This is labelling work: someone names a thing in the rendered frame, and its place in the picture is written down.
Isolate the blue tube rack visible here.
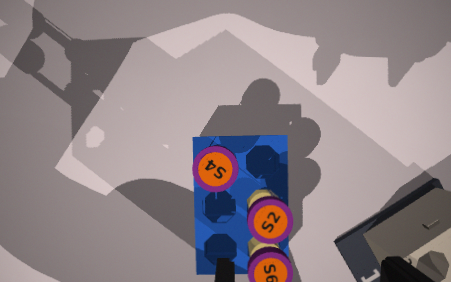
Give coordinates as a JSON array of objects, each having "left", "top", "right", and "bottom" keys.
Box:
[{"left": 193, "top": 135, "right": 288, "bottom": 275}]

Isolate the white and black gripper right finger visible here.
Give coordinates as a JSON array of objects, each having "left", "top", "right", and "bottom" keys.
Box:
[{"left": 380, "top": 256, "right": 435, "bottom": 282}]

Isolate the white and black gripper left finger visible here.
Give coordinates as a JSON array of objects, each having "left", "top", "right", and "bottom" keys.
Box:
[{"left": 215, "top": 258, "right": 235, "bottom": 282}]

